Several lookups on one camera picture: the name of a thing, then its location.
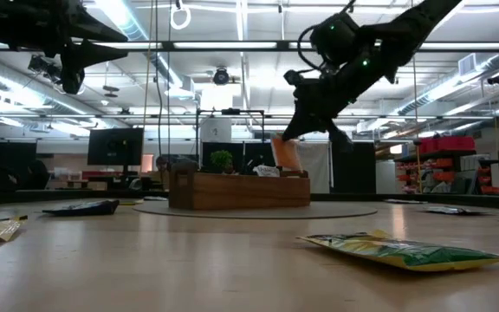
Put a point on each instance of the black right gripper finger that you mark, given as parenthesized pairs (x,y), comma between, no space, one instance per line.
(299,128)
(341,138)

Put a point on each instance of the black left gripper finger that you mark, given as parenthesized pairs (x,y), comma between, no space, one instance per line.
(98,53)
(93,30)

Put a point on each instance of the dark blue tea bag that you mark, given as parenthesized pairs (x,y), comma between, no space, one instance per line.
(405,201)
(156,198)
(449,211)
(85,209)

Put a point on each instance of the green yellow tea bag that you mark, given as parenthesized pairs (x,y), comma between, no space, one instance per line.
(131,202)
(405,255)

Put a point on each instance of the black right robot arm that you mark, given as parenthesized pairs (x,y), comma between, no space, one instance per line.
(410,26)

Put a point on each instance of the black partition panel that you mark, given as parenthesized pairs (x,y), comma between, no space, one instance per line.
(355,173)

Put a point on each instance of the white partition panel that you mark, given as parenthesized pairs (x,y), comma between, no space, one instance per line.
(316,169)

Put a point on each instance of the round grey mat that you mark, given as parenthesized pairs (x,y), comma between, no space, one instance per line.
(340,211)

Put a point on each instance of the small green plant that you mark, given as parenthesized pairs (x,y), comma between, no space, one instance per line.
(221,160)

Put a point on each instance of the wooden three-compartment tray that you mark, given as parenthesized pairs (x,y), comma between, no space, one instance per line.
(241,190)

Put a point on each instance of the black monitor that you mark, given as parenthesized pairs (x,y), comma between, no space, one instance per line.
(115,147)

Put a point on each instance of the black overhead beam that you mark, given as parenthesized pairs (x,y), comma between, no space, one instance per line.
(232,44)

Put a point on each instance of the red bin shelf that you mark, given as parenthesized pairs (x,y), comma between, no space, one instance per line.
(449,144)

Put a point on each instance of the person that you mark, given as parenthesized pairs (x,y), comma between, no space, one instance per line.
(161,164)

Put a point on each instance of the black overhead camera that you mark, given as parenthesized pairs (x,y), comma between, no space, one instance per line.
(221,77)

